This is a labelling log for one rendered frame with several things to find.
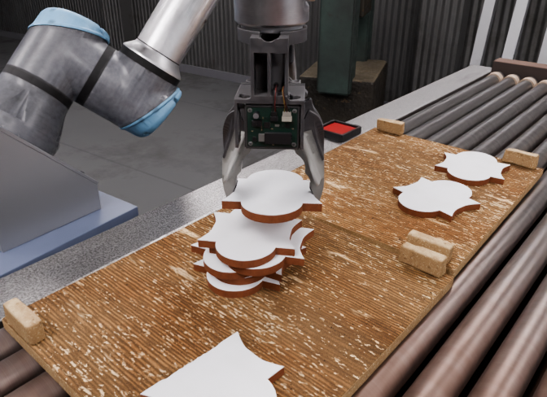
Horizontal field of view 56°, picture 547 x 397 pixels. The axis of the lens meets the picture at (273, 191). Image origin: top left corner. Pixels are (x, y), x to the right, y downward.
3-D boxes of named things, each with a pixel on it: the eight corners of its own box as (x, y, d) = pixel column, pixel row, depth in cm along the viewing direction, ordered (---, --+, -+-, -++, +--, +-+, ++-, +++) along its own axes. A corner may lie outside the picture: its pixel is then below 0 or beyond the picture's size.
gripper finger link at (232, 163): (199, 207, 59) (231, 139, 55) (208, 184, 64) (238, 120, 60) (225, 218, 59) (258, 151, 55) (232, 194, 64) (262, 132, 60)
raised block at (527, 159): (501, 162, 97) (503, 149, 95) (504, 159, 98) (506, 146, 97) (534, 170, 93) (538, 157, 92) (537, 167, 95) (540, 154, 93)
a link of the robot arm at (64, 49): (6, 71, 90) (45, 9, 93) (78, 112, 95) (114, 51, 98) (2, 57, 79) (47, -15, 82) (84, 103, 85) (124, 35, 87)
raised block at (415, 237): (404, 250, 70) (406, 233, 69) (409, 244, 71) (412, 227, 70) (447, 267, 67) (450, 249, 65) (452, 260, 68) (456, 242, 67)
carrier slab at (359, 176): (251, 199, 86) (251, 191, 86) (374, 133, 115) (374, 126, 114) (452, 280, 67) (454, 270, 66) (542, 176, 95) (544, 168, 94)
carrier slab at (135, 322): (3, 329, 58) (0, 318, 58) (251, 201, 86) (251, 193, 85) (216, 545, 38) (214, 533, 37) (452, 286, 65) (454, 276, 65)
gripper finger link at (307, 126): (298, 170, 60) (267, 105, 57) (299, 164, 62) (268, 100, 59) (335, 155, 59) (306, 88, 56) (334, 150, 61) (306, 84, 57)
